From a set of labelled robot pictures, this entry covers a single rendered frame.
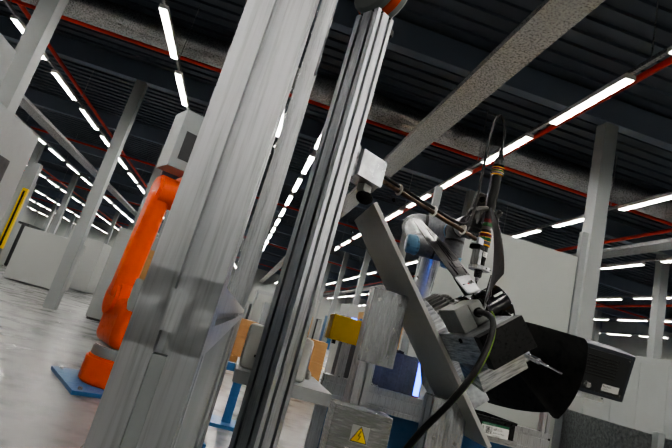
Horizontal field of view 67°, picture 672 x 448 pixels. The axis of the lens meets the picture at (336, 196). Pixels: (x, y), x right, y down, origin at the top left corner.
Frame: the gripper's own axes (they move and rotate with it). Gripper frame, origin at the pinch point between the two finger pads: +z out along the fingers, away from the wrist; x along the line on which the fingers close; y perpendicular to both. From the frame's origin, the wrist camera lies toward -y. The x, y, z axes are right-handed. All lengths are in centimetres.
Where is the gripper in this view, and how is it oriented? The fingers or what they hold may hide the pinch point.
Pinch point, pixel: (493, 209)
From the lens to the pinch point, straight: 177.6
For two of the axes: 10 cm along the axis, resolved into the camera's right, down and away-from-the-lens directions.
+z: 1.7, -2.3, -9.6
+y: -2.6, 9.3, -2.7
